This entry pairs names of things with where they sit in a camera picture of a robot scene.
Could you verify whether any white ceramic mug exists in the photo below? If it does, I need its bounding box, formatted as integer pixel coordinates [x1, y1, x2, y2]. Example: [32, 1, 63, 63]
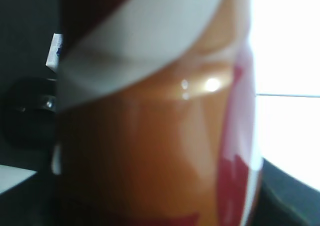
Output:
[0, 164, 37, 195]

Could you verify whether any brown Nescafe coffee bottle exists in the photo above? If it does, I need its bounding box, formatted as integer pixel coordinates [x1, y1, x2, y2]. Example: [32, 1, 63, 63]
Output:
[54, 0, 263, 226]

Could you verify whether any white blueberry milk carton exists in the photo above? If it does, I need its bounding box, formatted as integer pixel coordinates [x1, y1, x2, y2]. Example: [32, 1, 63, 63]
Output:
[45, 33, 63, 72]

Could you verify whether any black glossy mug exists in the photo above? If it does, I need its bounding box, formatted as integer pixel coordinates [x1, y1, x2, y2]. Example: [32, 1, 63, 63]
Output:
[0, 77, 56, 150]

